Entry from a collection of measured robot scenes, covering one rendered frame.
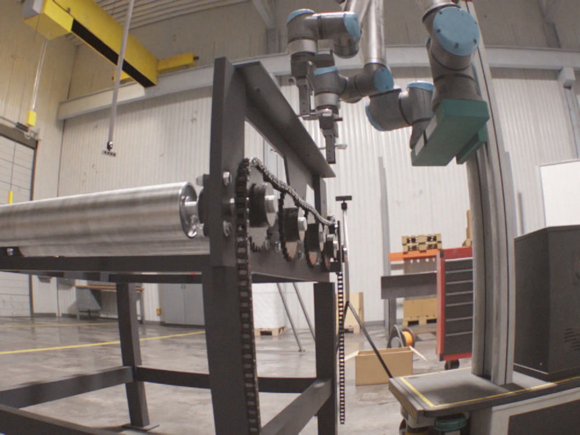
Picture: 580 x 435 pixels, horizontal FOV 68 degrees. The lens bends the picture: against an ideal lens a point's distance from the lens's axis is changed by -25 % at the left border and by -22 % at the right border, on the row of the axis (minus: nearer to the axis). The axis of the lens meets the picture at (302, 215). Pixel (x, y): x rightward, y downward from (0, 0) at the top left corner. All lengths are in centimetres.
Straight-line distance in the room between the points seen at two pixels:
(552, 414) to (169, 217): 128
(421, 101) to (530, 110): 1070
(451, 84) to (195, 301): 1062
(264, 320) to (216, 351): 874
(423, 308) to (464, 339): 726
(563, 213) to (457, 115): 441
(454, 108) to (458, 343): 229
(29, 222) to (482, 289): 154
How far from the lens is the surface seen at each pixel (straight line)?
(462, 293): 360
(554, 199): 595
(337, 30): 157
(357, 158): 1198
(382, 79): 189
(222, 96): 105
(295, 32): 157
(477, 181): 200
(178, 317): 1210
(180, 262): 121
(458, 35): 153
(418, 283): 659
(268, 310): 976
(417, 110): 212
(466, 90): 164
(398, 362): 381
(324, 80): 188
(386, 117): 220
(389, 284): 657
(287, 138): 167
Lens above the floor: 68
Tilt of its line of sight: 9 degrees up
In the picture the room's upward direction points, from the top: 2 degrees counter-clockwise
